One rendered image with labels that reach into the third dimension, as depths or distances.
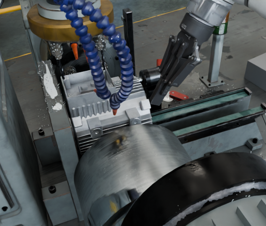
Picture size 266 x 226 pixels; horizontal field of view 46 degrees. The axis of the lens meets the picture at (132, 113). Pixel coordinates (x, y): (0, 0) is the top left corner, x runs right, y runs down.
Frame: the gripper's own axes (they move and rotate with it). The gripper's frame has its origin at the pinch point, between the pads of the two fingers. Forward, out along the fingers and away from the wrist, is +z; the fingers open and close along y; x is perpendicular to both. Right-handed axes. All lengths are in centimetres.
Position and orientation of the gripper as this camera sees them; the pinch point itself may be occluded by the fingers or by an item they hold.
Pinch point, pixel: (159, 92)
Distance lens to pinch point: 81.4
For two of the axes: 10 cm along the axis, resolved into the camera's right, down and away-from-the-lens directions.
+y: 3.4, 5.9, -7.3
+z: -4.2, 7.9, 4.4
